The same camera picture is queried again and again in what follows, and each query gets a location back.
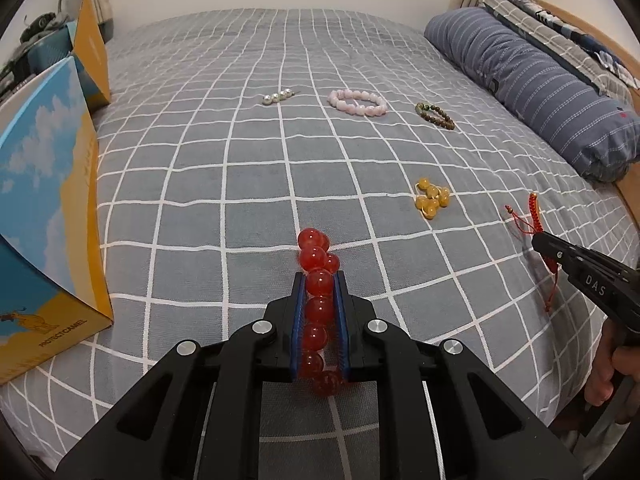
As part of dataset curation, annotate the right hand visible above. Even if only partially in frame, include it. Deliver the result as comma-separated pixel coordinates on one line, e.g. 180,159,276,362
585,318,640,418

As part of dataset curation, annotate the blue striped pillow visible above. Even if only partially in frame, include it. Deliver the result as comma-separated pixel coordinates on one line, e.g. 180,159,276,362
424,8,639,182

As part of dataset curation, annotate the black item on basket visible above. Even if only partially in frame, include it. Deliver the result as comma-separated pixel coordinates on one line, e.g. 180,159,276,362
20,12,56,44

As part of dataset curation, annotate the yellow cardboard box lid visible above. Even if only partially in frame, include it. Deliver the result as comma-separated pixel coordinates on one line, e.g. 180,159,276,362
72,0,111,112

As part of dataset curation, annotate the red glass bead bracelet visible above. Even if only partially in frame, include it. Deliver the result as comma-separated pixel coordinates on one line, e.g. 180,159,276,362
296,226,348,399

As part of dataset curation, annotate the folded grey patterned quilt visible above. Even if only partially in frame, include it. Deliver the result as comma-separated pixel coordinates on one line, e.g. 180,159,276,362
470,0,640,91

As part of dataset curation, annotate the brown wooden bead bracelet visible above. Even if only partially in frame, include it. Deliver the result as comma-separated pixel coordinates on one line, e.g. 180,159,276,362
414,102,458,131

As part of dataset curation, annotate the blue sky printed box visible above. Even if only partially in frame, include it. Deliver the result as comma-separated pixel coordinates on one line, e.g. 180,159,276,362
0,58,114,382

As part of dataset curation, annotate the white pearl hair clip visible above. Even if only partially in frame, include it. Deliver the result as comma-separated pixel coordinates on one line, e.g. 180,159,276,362
262,88,296,106

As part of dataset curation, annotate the grey checked bed sheet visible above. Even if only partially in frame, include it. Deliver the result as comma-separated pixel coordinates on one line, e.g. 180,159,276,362
1,10,639,466

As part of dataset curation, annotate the amber yellow bead bracelet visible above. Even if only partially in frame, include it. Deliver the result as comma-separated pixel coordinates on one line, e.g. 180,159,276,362
413,176,452,221

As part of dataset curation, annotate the teal storage basket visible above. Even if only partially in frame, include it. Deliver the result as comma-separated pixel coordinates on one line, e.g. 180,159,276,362
27,27,73,75

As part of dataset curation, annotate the red braided cord bracelet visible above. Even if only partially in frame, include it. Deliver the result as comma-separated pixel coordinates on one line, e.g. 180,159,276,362
503,192,564,316

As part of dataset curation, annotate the pink bead bracelet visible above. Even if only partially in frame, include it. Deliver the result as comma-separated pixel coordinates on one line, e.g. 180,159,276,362
326,88,390,118

